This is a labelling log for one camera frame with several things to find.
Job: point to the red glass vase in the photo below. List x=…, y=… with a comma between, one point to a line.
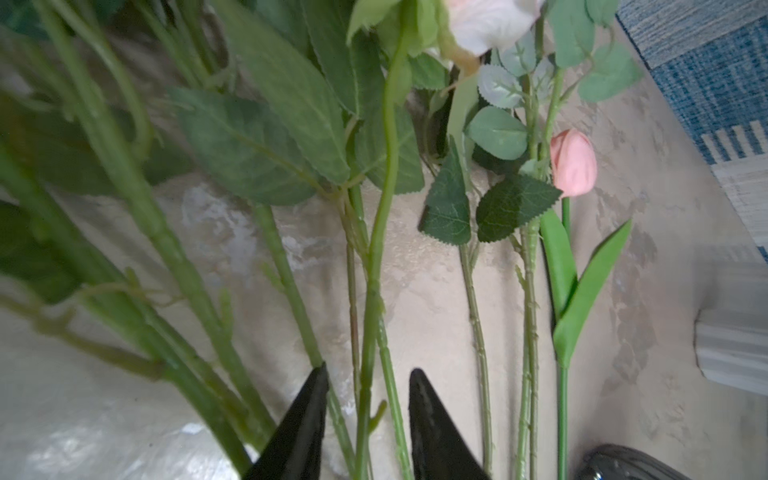
x=611, y=461

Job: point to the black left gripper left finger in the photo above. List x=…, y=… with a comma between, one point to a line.
x=295, y=449

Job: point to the pink tulip with leaves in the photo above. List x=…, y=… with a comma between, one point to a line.
x=574, y=291

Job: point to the pile of artificial flowers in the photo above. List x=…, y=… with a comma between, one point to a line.
x=278, y=102

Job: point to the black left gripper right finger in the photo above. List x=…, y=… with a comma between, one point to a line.
x=438, y=450

